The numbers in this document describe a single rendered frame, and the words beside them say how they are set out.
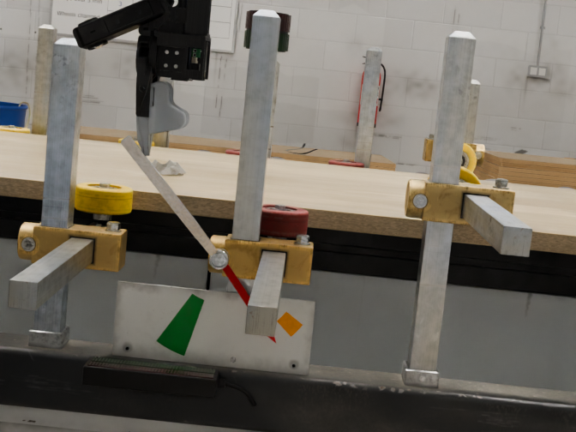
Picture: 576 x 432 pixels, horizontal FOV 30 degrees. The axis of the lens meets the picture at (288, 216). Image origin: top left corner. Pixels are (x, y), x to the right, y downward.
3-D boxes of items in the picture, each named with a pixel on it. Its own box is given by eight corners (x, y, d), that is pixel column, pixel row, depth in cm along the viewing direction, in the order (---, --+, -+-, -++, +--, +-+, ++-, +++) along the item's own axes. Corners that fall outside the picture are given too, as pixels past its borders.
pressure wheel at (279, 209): (300, 296, 145) (309, 211, 143) (241, 289, 145) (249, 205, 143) (301, 284, 153) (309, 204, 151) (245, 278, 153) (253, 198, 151)
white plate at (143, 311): (308, 375, 141) (315, 302, 140) (111, 356, 142) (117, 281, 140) (308, 375, 142) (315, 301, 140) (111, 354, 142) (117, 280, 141)
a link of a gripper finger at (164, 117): (181, 160, 130) (187, 84, 128) (132, 156, 130) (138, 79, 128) (184, 159, 133) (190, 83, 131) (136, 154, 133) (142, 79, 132)
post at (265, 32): (244, 377, 142) (280, 10, 136) (219, 374, 143) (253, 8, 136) (246, 369, 146) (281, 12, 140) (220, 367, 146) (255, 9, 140)
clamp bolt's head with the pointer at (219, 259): (284, 340, 139) (221, 246, 138) (267, 351, 139) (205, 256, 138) (284, 338, 141) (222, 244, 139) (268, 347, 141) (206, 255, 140)
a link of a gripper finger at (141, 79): (147, 117, 128) (152, 43, 126) (134, 117, 128) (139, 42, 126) (153, 116, 132) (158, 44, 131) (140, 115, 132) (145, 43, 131)
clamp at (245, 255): (309, 285, 140) (313, 248, 139) (206, 275, 140) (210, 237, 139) (309, 278, 145) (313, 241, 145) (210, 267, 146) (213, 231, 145)
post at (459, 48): (432, 398, 142) (477, 33, 136) (406, 395, 142) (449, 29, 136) (429, 390, 146) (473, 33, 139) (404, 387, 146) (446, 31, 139)
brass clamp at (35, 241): (117, 273, 140) (120, 235, 139) (14, 262, 140) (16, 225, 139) (125, 265, 146) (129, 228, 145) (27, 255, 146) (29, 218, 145)
